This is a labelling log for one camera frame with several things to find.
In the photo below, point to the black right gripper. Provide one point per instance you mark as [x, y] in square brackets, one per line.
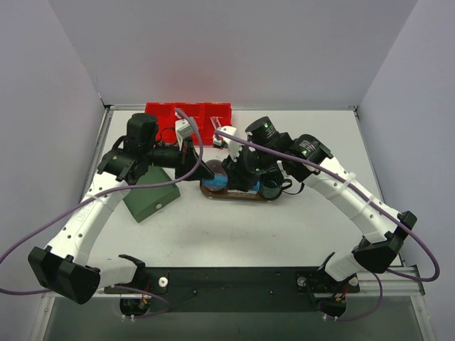
[238, 172]

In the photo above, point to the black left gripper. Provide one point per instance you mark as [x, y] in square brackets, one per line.
[187, 158]

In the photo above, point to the translucent purple cup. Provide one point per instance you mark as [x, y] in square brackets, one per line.
[216, 166]

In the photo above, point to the blue toothpaste tube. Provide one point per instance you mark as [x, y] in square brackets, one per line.
[221, 182]

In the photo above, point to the clear plastic bag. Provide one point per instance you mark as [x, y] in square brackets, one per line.
[241, 194]

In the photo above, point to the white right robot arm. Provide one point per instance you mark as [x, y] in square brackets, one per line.
[383, 228]

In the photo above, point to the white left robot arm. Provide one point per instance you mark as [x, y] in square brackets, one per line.
[62, 266]

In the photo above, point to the oval wooden tray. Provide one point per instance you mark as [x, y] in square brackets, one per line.
[223, 195]

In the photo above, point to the toothbrush in clear wrapper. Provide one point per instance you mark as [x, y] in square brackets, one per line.
[215, 122]

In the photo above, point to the green metal tray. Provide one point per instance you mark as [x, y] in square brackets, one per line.
[143, 203]

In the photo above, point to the red plastic divided bin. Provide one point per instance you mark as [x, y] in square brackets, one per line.
[202, 112]

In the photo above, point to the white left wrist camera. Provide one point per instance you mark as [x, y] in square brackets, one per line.
[184, 128]

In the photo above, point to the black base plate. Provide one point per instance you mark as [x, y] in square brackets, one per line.
[293, 289]

